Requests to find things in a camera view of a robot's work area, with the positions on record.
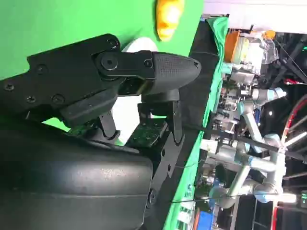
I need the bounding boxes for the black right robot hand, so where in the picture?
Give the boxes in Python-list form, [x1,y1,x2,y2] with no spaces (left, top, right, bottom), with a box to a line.
[0,33,201,230]

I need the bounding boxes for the lilac plate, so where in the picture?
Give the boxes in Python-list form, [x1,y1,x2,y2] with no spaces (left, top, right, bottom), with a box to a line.
[112,37,158,147]

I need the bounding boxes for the blue crate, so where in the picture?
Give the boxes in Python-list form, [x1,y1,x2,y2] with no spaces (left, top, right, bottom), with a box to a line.
[197,210,213,228]

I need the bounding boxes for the black table skirt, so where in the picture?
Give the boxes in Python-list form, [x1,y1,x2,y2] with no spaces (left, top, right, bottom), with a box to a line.
[143,15,220,230]

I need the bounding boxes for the green table cloth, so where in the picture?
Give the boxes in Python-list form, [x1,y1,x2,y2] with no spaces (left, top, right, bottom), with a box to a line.
[0,0,230,230]

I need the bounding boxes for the black metal bar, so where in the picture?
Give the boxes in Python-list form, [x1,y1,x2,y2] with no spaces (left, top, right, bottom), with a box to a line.
[183,123,281,152]

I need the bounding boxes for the orange storage box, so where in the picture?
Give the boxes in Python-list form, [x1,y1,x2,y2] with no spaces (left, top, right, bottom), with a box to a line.
[224,31,241,63]

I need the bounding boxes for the red hoop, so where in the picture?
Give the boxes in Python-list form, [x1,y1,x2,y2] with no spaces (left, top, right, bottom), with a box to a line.
[281,93,307,150]

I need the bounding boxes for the clear plastic bag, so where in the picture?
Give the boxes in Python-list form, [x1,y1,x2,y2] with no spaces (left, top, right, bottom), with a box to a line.
[260,35,281,66]

